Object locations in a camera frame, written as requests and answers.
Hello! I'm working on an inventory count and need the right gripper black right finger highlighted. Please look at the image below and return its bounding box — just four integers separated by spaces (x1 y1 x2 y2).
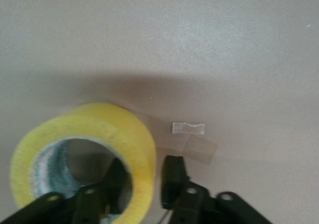
160 155 272 224

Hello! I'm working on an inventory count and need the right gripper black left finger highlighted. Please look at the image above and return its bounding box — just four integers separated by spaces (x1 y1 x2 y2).
0 158 133 224

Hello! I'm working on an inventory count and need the yellow packing tape roll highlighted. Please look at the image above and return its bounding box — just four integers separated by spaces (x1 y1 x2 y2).
9 102 157 224

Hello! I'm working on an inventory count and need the clear tape patch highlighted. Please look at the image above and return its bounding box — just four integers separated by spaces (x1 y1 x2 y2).
183 135 218 165

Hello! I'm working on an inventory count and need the white tape strip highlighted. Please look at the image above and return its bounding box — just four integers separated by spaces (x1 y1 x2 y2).
171 121 205 135

